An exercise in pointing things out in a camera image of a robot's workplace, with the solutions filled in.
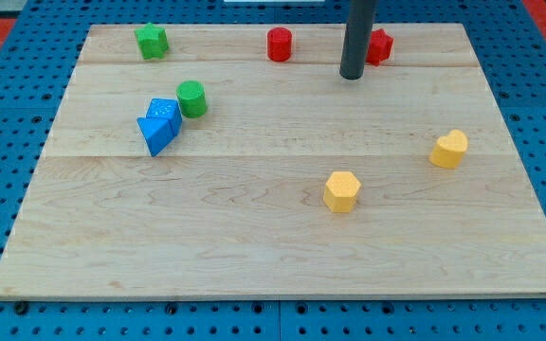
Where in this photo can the blue triangle block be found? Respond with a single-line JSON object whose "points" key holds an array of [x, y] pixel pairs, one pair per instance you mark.
{"points": [[157, 133]]}

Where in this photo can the yellow heart block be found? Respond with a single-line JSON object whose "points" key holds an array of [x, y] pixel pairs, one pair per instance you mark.
{"points": [[449, 150]]}

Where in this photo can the yellow hexagon block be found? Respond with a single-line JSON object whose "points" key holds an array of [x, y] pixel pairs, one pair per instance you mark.
{"points": [[341, 191]]}

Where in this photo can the wooden board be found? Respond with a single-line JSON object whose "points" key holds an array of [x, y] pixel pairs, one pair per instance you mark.
{"points": [[232, 208]]}

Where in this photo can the green cylinder block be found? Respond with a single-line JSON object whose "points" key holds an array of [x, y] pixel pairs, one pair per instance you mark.
{"points": [[191, 98]]}

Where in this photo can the blue cube block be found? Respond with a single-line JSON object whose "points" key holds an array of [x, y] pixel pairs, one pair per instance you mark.
{"points": [[166, 109]]}

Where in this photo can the red cylinder block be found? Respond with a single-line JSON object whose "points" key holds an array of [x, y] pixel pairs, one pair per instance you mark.
{"points": [[279, 44]]}

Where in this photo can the red star block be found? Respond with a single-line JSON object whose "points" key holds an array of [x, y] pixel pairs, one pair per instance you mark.
{"points": [[380, 47]]}

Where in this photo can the green star block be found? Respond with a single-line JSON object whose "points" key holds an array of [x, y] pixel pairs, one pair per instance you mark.
{"points": [[152, 41]]}

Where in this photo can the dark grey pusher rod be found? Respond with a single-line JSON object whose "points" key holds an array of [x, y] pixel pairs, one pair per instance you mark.
{"points": [[357, 38]]}

